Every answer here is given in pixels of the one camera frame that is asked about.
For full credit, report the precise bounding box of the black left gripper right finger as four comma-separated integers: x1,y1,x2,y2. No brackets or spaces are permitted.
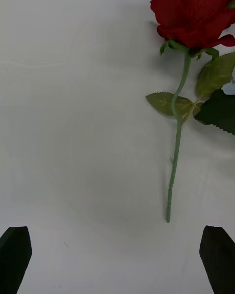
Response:
199,225,235,294

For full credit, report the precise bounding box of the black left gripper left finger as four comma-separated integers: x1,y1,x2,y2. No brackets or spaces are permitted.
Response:
0,226,33,294

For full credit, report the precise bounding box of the red rose with green stem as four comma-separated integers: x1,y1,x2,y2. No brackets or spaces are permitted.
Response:
145,0,235,223

